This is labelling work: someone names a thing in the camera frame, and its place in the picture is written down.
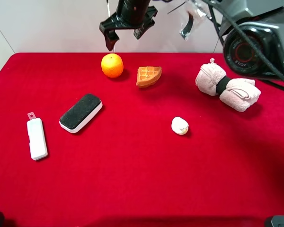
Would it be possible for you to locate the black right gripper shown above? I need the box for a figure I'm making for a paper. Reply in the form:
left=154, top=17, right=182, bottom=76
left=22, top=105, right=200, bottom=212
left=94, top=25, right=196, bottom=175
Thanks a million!
left=99, top=0, right=158, bottom=51

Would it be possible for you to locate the orange fruit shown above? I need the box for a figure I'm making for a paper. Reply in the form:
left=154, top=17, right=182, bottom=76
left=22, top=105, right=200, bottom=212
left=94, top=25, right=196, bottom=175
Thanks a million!
left=101, top=53, right=124, bottom=78

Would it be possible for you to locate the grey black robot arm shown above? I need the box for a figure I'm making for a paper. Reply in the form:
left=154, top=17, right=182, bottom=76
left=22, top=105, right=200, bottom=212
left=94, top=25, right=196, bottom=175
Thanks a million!
left=99, top=0, right=284, bottom=91

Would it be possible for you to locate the black robot base right corner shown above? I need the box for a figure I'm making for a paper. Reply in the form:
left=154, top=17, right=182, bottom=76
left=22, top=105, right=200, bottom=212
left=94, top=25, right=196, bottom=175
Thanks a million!
left=264, top=215, right=284, bottom=227

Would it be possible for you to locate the orange waffle piece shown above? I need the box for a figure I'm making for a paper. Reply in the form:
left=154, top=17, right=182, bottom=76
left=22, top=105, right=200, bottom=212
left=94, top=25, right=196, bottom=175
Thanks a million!
left=136, top=66, right=162, bottom=88

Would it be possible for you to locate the black white board eraser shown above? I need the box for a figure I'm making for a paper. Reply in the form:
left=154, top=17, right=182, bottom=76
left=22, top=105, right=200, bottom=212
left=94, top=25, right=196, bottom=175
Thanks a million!
left=59, top=93, right=103, bottom=133

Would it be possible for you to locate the small white duck toy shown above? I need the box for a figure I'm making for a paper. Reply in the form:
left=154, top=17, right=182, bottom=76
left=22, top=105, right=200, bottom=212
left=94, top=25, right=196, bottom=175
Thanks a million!
left=171, top=117, right=189, bottom=135

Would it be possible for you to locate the red velvet table cloth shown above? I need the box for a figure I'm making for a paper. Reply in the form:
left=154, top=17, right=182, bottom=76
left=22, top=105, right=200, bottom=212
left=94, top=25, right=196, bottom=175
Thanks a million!
left=0, top=53, right=284, bottom=227

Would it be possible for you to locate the rolled pink towel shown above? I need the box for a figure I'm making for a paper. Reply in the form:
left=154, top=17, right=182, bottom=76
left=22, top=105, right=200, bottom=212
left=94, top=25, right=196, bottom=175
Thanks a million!
left=195, top=58, right=261, bottom=112

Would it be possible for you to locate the white plastic case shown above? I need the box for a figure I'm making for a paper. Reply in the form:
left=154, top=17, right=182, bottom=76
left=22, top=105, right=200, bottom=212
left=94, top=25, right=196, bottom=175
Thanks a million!
left=27, top=112, right=48, bottom=161

